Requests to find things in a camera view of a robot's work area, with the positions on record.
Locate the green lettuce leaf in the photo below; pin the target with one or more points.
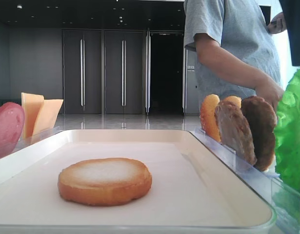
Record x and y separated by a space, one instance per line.
287 134

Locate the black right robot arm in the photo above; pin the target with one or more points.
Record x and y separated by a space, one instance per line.
291 11

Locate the round toasted bread slice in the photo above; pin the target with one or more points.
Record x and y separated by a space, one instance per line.
104 182

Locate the right orange cheese slice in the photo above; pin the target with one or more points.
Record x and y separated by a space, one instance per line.
47 115

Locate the orange cheese slice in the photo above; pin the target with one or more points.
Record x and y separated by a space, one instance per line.
47 115
31 104

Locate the right dark meat patty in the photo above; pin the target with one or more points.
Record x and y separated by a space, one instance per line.
262 120

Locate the left orange cheese slice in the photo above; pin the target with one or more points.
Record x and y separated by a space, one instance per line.
31 104

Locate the right red tomato slice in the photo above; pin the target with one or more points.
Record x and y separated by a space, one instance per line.
11 126

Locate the left golden bun half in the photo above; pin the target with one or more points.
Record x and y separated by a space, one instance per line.
207 116

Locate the golden bun half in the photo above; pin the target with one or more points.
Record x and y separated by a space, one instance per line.
234 99
207 116

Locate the right golden bun half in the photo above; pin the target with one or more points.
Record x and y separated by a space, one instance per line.
234 99

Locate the cream rectangular metal tray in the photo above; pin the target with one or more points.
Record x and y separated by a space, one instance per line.
192 192

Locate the person in grey shirt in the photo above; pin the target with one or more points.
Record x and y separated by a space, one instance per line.
235 52

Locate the clear patty holder strip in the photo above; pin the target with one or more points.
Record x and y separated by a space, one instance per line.
271 170

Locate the clear left long rail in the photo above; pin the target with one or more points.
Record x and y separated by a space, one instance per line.
30 141

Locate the clear long rail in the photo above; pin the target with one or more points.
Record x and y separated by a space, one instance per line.
30 141
282 197

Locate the clear right long rail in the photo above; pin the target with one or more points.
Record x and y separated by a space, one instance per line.
282 197

